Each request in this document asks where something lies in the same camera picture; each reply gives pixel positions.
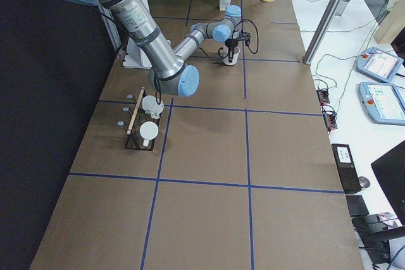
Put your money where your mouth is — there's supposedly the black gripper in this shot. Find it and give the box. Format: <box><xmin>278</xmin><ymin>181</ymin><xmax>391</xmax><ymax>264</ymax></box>
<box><xmin>225</xmin><ymin>39</ymin><xmax>239</xmax><ymax>58</ymax></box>

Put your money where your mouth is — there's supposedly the white ceramic mug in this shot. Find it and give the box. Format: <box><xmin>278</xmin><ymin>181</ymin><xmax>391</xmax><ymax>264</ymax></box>
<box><xmin>218</xmin><ymin>46</ymin><xmax>240</xmax><ymax>66</ymax></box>

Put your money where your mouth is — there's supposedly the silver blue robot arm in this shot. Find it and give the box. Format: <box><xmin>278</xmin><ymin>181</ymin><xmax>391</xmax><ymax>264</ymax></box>
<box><xmin>65</xmin><ymin>0</ymin><xmax>248</xmax><ymax>97</ymax></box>

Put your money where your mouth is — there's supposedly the white cup on rack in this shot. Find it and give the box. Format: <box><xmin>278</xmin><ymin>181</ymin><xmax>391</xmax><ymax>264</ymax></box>
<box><xmin>142</xmin><ymin>95</ymin><xmax>164</xmax><ymax>120</ymax></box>
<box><xmin>139</xmin><ymin>121</ymin><xmax>159</xmax><ymax>147</ymax></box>

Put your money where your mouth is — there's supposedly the white cup on rack front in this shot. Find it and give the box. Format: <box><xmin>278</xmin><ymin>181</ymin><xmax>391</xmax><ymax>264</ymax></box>
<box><xmin>139</xmin><ymin>121</ymin><xmax>159</xmax><ymax>147</ymax></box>

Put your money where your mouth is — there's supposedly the orange black connector board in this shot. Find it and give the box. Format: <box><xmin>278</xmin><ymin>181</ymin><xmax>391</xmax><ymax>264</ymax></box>
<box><xmin>316</xmin><ymin>88</ymin><xmax>330</xmax><ymax>105</ymax></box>

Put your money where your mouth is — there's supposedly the blue teach pendant upper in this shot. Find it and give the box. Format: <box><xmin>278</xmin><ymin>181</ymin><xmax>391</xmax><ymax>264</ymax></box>
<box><xmin>356</xmin><ymin>47</ymin><xmax>404</xmax><ymax>83</ymax></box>

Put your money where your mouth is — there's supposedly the blue teach pendant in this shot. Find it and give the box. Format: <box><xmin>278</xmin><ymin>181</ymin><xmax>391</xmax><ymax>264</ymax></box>
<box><xmin>356</xmin><ymin>47</ymin><xmax>404</xmax><ymax>83</ymax></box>
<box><xmin>358</xmin><ymin>82</ymin><xmax>404</xmax><ymax>126</ymax></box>

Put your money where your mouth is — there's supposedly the blue teach pendant lower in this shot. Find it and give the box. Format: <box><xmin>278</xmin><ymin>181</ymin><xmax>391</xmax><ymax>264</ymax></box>
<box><xmin>358</xmin><ymin>82</ymin><xmax>404</xmax><ymax>126</ymax></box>

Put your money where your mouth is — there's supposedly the black box with label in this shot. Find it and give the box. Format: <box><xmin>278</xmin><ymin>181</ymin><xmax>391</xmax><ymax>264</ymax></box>
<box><xmin>331</xmin><ymin>144</ymin><xmax>361</xmax><ymax>195</ymax></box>

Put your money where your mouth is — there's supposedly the black monitor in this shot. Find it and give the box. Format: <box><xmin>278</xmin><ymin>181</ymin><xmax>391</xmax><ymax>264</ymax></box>
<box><xmin>371</xmin><ymin>144</ymin><xmax>405</xmax><ymax>224</ymax></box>

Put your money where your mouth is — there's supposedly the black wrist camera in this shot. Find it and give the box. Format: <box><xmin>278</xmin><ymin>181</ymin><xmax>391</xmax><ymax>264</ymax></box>
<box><xmin>240</xmin><ymin>32</ymin><xmax>251</xmax><ymax>47</ymax></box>

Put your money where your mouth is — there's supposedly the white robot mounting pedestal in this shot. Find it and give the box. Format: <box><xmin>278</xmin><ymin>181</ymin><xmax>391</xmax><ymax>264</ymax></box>
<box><xmin>123</xmin><ymin>38</ymin><xmax>152</xmax><ymax>70</ymax></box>

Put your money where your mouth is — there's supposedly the black wire cup rack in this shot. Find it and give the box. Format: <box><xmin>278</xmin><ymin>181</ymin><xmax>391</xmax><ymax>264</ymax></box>
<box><xmin>117</xmin><ymin>87</ymin><xmax>164</xmax><ymax>151</ymax></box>

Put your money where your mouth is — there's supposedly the aluminium frame post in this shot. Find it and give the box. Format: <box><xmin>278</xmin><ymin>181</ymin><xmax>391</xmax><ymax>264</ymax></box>
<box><xmin>302</xmin><ymin>0</ymin><xmax>342</xmax><ymax>65</ymax></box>

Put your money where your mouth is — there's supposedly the wooden rack handle rod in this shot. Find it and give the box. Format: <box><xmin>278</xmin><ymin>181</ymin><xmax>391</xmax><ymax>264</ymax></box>
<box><xmin>127</xmin><ymin>87</ymin><xmax>146</xmax><ymax>135</ymax></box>

